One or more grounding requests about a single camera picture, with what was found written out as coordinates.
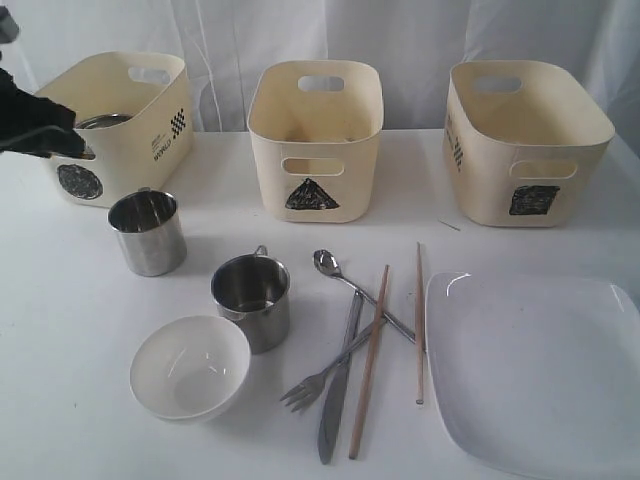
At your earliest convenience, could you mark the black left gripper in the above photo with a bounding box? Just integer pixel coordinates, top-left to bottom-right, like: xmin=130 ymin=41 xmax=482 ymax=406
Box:
xmin=0 ymin=5 xmax=95 ymax=160

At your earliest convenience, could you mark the steel mug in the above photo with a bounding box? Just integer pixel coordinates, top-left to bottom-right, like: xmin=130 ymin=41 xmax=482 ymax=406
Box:
xmin=108 ymin=187 xmax=187 ymax=277
xmin=75 ymin=113 xmax=133 ymax=130
xmin=211 ymin=245 xmax=290 ymax=355

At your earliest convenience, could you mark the white ceramic bowl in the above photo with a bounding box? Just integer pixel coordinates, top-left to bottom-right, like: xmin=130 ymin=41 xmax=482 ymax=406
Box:
xmin=129 ymin=315 xmax=251 ymax=424

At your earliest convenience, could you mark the long steel spoon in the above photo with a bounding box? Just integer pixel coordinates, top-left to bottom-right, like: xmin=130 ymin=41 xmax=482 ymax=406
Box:
xmin=312 ymin=249 xmax=417 ymax=344

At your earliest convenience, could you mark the steel fork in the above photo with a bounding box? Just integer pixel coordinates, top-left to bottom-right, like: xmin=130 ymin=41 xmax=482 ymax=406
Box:
xmin=280 ymin=324 xmax=373 ymax=412

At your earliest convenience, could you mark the wooden chopstick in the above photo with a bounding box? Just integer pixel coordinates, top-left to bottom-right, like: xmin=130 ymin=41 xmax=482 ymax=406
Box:
xmin=414 ymin=242 xmax=424 ymax=406
xmin=348 ymin=265 xmax=390 ymax=460

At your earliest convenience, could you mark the steel table knife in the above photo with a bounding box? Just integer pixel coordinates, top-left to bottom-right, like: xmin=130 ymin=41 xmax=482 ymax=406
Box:
xmin=317 ymin=292 xmax=364 ymax=465

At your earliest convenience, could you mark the cream bin with circle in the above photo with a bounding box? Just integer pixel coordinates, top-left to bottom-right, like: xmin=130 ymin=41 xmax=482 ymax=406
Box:
xmin=36 ymin=52 xmax=193 ymax=208

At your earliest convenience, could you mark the cream bin with triangle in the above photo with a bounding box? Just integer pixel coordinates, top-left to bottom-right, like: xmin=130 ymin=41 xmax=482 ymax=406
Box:
xmin=247 ymin=60 xmax=384 ymax=223

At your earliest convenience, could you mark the white backdrop curtain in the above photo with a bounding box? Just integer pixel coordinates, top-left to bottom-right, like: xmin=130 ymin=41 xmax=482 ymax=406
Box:
xmin=1 ymin=1 xmax=639 ymax=147

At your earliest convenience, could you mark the small thin pin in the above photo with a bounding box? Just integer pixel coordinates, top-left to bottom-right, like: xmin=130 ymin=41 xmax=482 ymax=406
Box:
xmin=438 ymin=219 xmax=461 ymax=232

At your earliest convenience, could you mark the cream bin with square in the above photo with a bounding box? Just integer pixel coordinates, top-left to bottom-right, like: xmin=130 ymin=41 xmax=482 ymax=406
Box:
xmin=443 ymin=60 xmax=615 ymax=228

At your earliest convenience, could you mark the white square plate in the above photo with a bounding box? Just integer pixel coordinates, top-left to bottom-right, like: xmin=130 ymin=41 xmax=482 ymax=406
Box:
xmin=425 ymin=272 xmax=639 ymax=479

